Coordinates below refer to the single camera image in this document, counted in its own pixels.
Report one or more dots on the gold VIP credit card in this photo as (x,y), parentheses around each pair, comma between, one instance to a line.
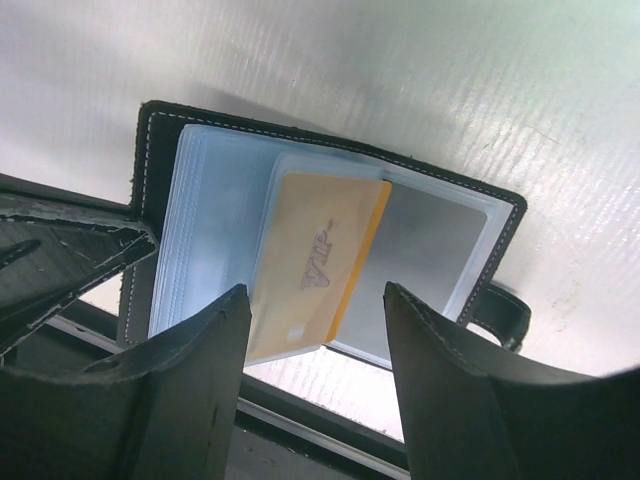
(315,247)

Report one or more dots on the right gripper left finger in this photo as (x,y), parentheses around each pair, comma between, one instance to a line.
(163,409)

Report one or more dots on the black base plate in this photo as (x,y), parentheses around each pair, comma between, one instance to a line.
(289,421)

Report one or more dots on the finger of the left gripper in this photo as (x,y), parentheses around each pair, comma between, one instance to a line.
(56,245)

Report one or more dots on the black leather card holder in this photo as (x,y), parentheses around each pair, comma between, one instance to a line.
(207,182)

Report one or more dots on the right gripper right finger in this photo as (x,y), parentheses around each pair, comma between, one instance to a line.
(471,409)

